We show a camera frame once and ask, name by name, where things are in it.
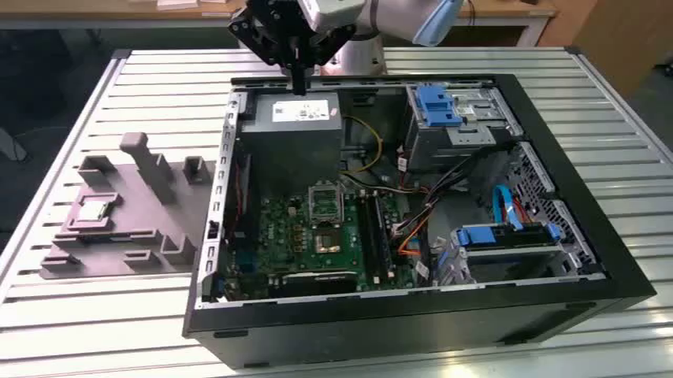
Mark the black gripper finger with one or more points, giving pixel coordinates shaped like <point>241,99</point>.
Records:
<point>329,43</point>
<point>253,31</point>

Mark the silver CPU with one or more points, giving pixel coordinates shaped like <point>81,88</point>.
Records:
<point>95,211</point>

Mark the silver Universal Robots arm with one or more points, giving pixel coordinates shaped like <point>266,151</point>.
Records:
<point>357,55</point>

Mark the CPU socket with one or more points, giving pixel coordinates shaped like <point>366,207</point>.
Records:
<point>329,242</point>

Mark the white box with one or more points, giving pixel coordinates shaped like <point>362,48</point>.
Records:
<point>179,4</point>

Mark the grey power supply unit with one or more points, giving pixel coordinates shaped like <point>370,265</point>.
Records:
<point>289,149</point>

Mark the wooden desk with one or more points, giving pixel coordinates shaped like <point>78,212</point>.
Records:
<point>505,11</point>

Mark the silver drive cage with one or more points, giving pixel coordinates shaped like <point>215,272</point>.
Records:
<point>470,136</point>

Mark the black RAM slot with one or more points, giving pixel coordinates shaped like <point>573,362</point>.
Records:
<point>369,236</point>
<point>384,236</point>

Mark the green motherboard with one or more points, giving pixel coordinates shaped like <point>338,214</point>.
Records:
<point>278,236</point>

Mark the brown wooden cabinet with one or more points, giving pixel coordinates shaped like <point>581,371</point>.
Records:
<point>620,39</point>

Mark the hard disk in blue carrier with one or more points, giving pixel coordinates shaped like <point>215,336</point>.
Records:
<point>481,235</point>

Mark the grey parts rack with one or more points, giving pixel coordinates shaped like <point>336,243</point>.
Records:
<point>126,240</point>

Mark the RAM stick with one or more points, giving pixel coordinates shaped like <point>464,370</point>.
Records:
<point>113,237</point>

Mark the black graphics card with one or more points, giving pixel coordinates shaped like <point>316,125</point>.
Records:
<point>316,281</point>

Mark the blue plastic latch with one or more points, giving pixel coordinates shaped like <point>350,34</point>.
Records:
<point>215,287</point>

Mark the black PC case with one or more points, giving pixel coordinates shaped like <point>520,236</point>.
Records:
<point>368,334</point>

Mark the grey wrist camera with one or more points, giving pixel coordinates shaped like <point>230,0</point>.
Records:
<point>337,13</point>

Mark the blue plastic drive bracket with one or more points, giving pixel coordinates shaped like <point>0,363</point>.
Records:
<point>437,94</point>

